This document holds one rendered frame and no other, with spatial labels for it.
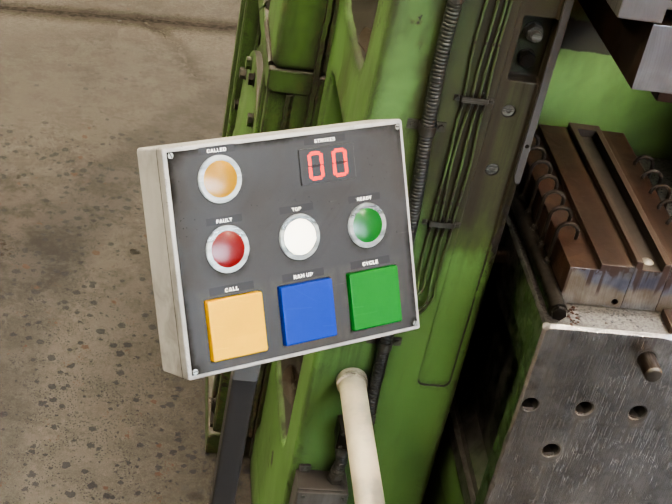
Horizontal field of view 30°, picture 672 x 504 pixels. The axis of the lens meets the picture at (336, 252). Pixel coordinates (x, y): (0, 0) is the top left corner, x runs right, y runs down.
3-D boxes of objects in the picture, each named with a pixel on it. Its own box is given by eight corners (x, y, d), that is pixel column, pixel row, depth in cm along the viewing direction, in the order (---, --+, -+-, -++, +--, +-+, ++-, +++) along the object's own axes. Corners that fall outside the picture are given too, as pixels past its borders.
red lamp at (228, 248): (244, 272, 151) (249, 243, 149) (206, 269, 151) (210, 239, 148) (244, 258, 154) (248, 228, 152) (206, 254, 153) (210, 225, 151)
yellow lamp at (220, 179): (237, 203, 150) (242, 172, 148) (198, 199, 149) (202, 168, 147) (236, 189, 153) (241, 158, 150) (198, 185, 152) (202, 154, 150)
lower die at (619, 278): (684, 313, 189) (703, 268, 184) (558, 302, 186) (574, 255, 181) (610, 170, 224) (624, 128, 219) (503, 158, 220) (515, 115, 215)
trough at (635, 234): (668, 272, 184) (672, 265, 184) (635, 269, 184) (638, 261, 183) (595, 132, 219) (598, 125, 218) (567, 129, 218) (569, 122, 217)
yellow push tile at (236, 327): (269, 350, 154) (262, 291, 153) (214, 362, 150) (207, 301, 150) (262, 348, 156) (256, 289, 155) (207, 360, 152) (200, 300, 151)
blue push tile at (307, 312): (338, 335, 159) (332, 277, 158) (286, 347, 155) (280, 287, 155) (330, 333, 161) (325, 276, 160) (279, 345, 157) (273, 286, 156)
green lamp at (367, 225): (382, 247, 161) (389, 219, 159) (347, 244, 161) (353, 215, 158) (380, 234, 164) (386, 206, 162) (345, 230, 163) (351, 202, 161)
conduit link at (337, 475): (344, 485, 219) (354, 447, 214) (327, 484, 218) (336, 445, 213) (343, 474, 221) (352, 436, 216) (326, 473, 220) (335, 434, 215)
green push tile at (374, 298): (403, 320, 164) (398, 264, 163) (354, 331, 160) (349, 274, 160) (395, 319, 166) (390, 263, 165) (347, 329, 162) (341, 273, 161)
